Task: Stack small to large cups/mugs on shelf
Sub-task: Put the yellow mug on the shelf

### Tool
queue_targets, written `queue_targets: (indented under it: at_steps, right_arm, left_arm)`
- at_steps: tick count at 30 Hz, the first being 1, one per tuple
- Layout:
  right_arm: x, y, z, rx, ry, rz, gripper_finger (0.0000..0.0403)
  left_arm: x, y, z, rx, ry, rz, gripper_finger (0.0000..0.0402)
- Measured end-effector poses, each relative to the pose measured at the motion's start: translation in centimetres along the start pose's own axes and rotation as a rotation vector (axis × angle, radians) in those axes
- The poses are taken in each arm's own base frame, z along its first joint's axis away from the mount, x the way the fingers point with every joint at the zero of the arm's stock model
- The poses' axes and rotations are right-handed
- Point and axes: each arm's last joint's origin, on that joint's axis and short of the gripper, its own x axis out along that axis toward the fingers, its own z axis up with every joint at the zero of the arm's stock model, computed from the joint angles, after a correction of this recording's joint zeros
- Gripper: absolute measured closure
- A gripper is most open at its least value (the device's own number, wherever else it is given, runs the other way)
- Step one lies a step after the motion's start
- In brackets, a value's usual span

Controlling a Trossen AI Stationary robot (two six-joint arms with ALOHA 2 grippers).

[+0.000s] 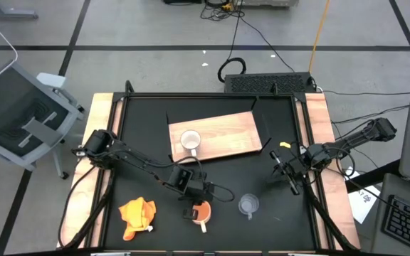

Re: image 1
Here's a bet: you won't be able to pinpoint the orange yellow ceramic mug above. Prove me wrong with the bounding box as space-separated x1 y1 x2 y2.
189 200 213 235

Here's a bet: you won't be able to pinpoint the black keyboard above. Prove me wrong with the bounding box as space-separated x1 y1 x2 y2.
382 194 410 255

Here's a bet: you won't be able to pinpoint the black aluminium table frame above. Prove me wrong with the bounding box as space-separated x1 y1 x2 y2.
57 80 361 256

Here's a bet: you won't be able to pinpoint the black coiled cable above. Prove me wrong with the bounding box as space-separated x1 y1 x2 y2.
216 14 248 84

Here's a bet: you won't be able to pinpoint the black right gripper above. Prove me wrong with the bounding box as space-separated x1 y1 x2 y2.
266 149 315 196

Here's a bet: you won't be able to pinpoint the grey desk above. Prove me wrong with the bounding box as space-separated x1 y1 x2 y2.
370 173 410 256

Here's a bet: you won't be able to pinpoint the black perforated computer case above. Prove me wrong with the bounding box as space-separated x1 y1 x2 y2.
224 72 316 94

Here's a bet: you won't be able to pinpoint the white paper sheet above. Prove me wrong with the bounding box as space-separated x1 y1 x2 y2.
342 166 382 225

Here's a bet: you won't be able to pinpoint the grey metal table foot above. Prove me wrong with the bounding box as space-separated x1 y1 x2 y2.
0 0 39 21

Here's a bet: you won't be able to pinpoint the clear glass cup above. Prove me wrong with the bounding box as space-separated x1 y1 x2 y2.
238 193 261 220

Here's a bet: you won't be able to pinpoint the white grey patterned mug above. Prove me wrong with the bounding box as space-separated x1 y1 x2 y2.
179 129 202 157

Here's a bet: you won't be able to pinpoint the black desk leg bar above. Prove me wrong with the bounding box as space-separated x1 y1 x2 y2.
345 159 401 193

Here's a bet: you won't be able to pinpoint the yellow floor cable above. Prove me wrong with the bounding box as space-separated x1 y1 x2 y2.
307 0 332 74

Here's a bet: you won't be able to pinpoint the grey equipment box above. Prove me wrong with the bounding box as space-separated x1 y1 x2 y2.
240 0 300 8

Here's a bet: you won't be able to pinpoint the thin black floor cable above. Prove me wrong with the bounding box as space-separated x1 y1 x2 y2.
318 88 410 97
332 105 410 125
240 16 297 74

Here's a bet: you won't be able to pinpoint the orange crumpled cloth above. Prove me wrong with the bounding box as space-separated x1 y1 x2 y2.
118 196 157 242

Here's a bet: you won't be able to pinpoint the tangled black cables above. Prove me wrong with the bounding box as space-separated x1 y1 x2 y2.
199 0 246 22

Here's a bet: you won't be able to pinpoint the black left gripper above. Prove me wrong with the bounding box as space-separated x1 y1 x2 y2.
177 179 216 220

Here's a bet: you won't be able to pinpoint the grey mesh office chair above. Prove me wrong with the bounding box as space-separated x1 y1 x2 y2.
0 62 85 181

